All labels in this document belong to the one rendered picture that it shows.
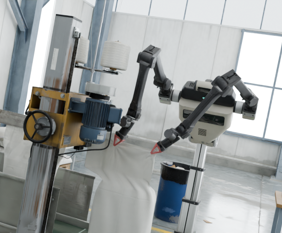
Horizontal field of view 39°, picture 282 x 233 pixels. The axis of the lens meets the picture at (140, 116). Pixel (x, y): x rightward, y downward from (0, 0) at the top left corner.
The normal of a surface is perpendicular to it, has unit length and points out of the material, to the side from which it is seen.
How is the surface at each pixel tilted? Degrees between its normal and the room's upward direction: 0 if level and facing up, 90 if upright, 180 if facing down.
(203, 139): 130
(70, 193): 90
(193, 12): 90
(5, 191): 90
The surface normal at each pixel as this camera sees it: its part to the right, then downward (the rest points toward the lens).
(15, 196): -0.30, 0.00
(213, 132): -0.35, 0.63
